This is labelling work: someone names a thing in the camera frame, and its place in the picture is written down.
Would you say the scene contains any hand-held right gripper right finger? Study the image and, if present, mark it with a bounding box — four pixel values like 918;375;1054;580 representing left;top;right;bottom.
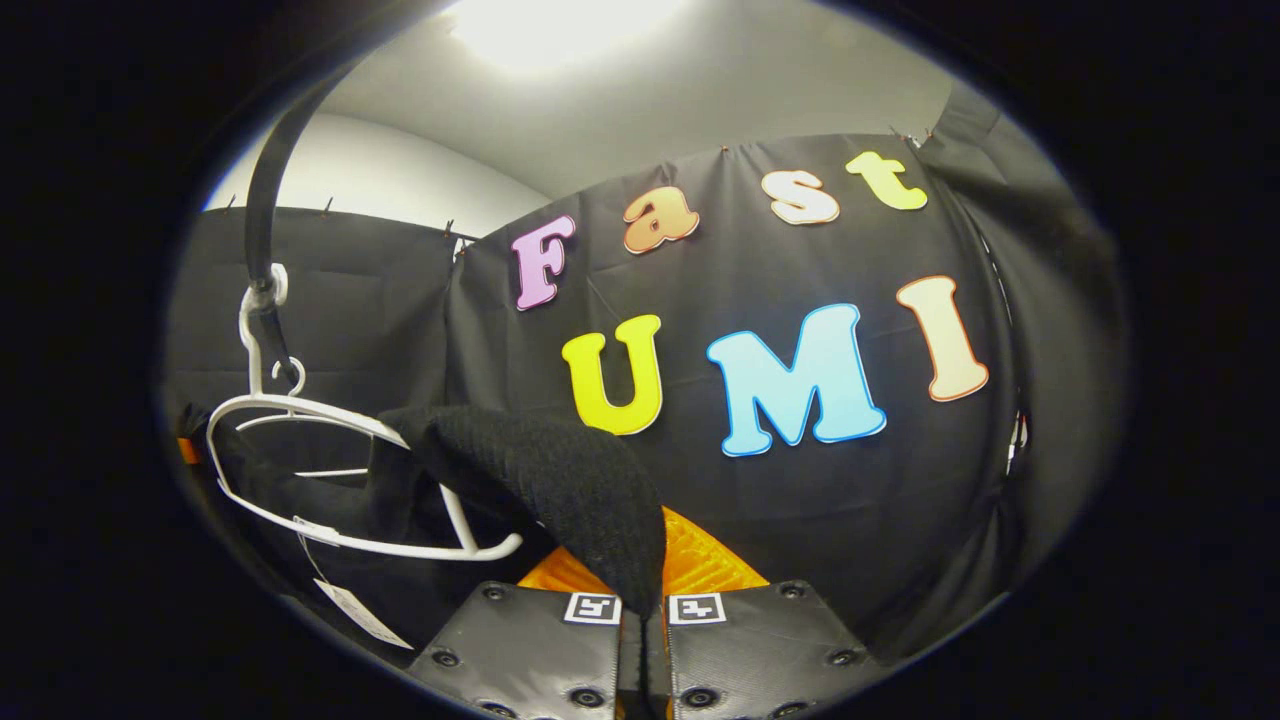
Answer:
645;506;882;720

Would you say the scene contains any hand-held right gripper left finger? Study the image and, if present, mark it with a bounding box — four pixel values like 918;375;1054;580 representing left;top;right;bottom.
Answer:
410;545;642;720

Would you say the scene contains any black knitted garment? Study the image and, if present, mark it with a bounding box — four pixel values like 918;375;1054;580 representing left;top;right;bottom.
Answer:
180;403;669;651

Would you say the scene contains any white clothes hanger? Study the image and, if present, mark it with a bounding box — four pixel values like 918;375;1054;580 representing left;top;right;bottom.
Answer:
206;264;525;562
235;356;403;479

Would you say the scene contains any black backdrop cloth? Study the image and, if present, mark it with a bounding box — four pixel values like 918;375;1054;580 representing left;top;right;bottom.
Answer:
165;85;1131;666

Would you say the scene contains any white garment price tag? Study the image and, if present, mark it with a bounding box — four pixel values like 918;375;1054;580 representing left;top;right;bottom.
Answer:
314;577;414;652

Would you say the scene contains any large ceiling light panel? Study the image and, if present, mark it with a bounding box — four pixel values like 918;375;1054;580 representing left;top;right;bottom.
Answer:
445;0;691;73

